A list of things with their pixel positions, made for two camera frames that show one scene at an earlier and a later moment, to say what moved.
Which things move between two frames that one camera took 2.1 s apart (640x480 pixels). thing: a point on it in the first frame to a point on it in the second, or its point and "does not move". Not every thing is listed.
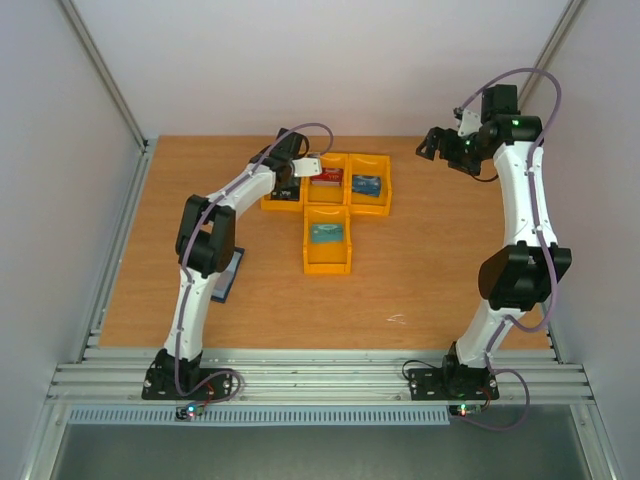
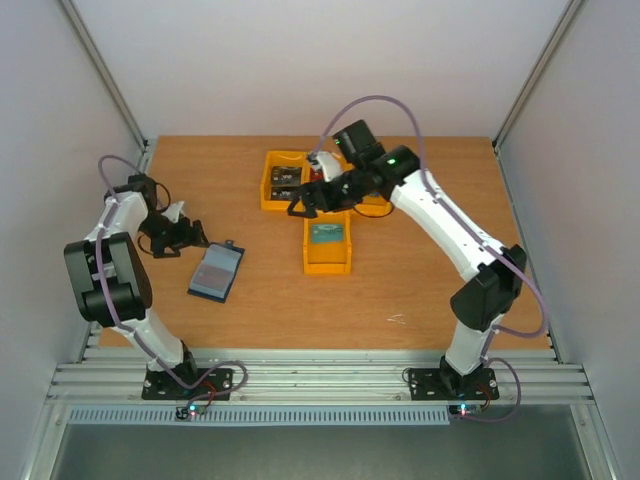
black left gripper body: x=290 y=184 to x=165 y=232
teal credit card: x=327 y=233 does not move
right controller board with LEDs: x=464 y=409 does not move
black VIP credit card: x=286 y=193 does not move
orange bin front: x=326 y=258 does not move
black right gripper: x=445 y=145 to x=318 y=195
